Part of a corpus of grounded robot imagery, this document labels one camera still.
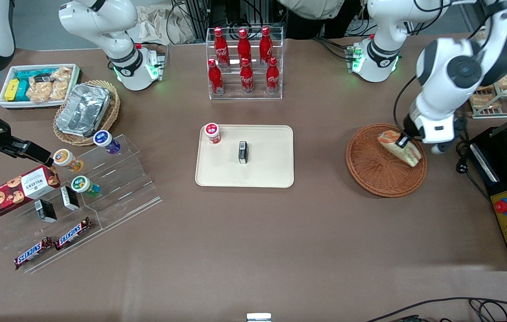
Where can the red Walkers shortbread box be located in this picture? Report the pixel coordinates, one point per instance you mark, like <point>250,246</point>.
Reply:
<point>11,194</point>

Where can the light wicker basket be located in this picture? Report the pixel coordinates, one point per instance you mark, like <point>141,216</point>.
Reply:
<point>112,114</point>

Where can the beige cloth bag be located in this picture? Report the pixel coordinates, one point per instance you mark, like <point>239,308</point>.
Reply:
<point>159,24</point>

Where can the red cola bottle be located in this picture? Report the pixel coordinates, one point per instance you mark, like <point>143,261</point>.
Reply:
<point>215,77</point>
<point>266,44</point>
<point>221,47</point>
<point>272,75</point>
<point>244,47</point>
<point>247,76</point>

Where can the long teal snack box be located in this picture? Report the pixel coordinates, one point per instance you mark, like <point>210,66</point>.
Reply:
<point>31,73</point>

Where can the small white block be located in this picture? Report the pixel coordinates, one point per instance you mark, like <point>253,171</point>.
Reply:
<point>258,317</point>

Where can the beige plastic tray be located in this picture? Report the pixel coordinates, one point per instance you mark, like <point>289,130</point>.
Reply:
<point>271,170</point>

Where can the person in beige top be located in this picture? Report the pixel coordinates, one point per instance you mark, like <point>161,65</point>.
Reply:
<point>311,9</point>

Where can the Snickers chocolate bar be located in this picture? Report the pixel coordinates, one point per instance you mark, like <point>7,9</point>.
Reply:
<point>73,233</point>
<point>34,252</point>

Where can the triangle sandwich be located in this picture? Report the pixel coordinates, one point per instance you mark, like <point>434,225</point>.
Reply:
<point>410,155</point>

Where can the aluminium foil tray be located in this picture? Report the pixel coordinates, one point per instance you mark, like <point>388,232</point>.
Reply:
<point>82,109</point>

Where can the clear bagged cracker pack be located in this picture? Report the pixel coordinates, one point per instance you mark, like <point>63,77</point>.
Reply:
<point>38,91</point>
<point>59,89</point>
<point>61,73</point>

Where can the orange cap yogurt bottle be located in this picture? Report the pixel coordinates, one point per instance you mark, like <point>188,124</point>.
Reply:
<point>63,157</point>

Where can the red cap yogurt bottle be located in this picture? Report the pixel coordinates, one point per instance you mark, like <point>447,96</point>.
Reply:
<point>212,130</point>

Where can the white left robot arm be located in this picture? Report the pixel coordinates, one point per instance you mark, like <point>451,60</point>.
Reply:
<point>436,85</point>

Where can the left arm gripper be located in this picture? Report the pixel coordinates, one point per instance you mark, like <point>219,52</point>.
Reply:
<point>409,126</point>

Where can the clear acrylic bottle rack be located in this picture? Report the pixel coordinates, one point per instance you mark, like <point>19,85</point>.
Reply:
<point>235,96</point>

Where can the white plastic bin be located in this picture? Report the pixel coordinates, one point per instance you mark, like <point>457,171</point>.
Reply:
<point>7,105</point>

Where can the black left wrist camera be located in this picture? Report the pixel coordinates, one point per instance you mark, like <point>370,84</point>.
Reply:
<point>460,125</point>

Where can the yellow snack box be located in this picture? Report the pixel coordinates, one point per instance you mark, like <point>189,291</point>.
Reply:
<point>11,89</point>

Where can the green cap yogurt bottle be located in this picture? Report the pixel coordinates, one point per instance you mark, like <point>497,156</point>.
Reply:
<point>81,184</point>

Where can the black metal machine base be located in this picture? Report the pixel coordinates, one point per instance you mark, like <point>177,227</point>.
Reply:
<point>499,156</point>

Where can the round brown wicker basket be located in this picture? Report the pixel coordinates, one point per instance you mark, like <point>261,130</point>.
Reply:
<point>369,174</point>

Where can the short teal snack box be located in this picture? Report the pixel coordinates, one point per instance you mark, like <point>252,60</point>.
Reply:
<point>22,91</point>

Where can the purple cap yogurt bottle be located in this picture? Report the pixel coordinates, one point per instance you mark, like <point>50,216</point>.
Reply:
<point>102,138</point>

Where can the small black box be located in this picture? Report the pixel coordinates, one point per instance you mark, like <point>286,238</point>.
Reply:
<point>45,211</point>
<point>243,152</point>
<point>70,198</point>

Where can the clear acrylic stepped display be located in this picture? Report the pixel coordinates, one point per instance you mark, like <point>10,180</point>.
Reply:
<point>123,188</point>

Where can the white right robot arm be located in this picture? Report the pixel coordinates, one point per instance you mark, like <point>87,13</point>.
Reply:
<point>101,22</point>

